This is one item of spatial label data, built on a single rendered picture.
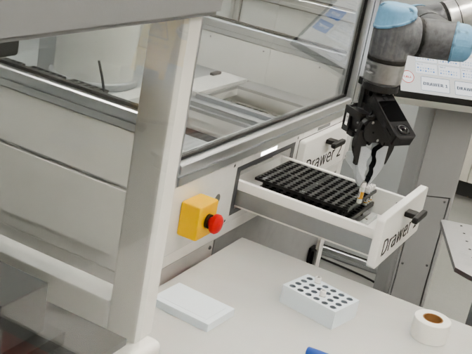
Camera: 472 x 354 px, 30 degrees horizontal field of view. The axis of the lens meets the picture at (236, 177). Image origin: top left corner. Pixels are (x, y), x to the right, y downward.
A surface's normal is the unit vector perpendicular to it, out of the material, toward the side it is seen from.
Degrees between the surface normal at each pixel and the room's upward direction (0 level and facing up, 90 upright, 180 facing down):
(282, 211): 90
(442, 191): 90
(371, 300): 0
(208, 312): 0
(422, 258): 90
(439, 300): 0
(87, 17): 90
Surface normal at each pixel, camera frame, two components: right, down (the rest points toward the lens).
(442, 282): 0.18, -0.92
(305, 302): -0.64, 0.16
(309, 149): 0.86, 0.31
